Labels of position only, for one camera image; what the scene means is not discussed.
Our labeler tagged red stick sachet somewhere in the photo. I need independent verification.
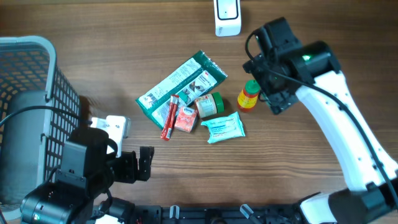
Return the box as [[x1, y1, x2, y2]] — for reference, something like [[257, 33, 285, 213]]
[[160, 95, 180, 141]]

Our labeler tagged yellow bottle green cap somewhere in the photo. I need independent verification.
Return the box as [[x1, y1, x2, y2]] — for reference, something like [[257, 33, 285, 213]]
[[237, 80, 261, 113]]

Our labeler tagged orange Kleenex tissue pack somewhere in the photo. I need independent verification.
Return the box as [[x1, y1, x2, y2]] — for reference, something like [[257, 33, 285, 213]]
[[174, 106, 197, 133]]

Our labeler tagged teal wet wipes pack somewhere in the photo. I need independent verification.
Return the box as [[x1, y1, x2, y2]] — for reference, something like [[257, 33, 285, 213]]
[[200, 112, 246, 144]]

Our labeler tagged white jar green lid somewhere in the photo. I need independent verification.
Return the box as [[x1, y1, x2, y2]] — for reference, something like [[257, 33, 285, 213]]
[[194, 92, 224, 118]]

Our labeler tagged green 3M glove package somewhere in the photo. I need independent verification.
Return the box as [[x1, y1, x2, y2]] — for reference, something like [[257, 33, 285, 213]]
[[136, 50, 228, 129]]

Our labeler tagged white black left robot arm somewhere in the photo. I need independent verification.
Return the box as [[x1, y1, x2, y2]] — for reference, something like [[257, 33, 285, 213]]
[[20, 128, 154, 223]]

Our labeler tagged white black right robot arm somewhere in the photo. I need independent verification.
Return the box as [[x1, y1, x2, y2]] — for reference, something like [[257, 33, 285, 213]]
[[243, 39, 397, 223]]

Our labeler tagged white barcode scanner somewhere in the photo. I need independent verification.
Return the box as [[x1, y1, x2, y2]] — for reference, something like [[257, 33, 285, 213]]
[[213, 0, 242, 37]]

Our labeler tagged grey plastic mesh basket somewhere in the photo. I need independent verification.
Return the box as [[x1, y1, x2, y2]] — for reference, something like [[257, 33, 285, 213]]
[[1, 35, 80, 220]]

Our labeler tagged black right camera cable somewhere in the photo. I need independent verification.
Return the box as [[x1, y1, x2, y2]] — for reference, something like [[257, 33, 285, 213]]
[[244, 29, 398, 209]]

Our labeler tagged black camera cable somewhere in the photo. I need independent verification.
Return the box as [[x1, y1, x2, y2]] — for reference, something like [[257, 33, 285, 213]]
[[0, 105, 93, 128], [244, 29, 398, 209]]

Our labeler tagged black left camera cable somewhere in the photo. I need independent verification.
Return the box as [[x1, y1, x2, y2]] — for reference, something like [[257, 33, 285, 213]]
[[0, 105, 93, 128]]

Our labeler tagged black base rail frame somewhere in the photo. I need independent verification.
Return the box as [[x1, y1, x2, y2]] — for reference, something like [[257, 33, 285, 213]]
[[93, 203, 304, 224]]

